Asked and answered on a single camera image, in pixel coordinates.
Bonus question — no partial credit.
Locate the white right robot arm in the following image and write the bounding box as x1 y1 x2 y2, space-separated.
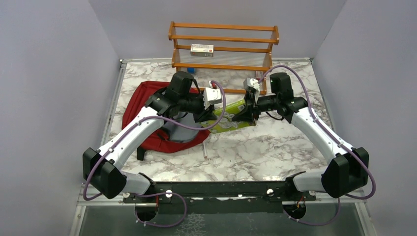
232 72 369 200

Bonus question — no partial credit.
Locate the small red white eraser box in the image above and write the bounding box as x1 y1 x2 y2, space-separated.
255 71 263 80

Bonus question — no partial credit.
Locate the brown marker pen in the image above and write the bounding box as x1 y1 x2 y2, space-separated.
202 142 208 159

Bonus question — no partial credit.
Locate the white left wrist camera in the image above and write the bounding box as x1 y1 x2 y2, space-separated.
203 83 223 110

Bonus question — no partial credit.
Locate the white red box on shelf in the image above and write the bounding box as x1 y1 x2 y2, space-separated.
190 44 214 58

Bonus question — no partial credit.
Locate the wooden two-tier shelf rack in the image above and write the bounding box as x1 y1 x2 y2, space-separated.
168 21 280 96

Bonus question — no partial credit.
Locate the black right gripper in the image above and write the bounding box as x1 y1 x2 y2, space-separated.
232 90 280 123

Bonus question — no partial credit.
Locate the red backpack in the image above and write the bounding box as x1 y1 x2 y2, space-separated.
121 81 210 161

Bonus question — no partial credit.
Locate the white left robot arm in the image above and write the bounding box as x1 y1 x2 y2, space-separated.
82 71 226 202

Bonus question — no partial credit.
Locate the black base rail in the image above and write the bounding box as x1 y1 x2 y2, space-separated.
123 180 316 219

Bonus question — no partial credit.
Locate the green yellow paperback book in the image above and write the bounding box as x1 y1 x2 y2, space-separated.
209 99 255 134

